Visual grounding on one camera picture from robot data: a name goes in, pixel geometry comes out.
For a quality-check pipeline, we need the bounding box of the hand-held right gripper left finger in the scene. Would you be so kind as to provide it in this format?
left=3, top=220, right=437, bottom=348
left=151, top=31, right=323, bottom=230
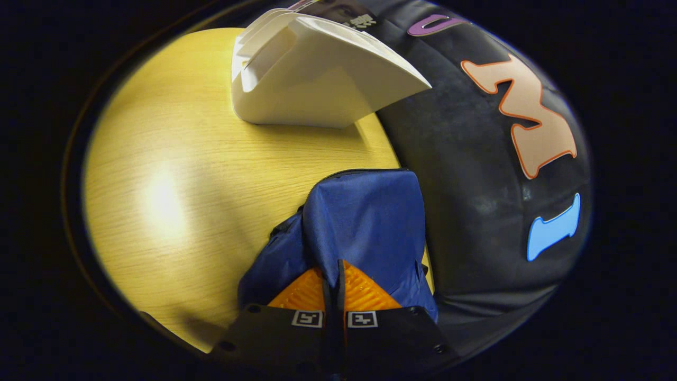
left=212, top=259, right=339, bottom=371

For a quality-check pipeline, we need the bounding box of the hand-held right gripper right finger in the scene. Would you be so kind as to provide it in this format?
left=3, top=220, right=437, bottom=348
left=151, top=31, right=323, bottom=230
left=337, top=259, right=461, bottom=371

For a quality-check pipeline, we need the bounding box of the blue schoolbag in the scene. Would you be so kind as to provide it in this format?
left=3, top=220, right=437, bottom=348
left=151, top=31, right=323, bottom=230
left=237, top=168, right=438, bottom=323

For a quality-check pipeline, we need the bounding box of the white bookshelf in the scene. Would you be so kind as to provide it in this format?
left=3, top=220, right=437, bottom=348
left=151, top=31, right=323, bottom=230
left=231, top=8, right=433, bottom=129

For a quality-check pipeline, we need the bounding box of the black backdrop cloth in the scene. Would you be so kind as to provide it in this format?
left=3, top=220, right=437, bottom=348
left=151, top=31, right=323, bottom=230
left=365, top=0, right=593, bottom=355

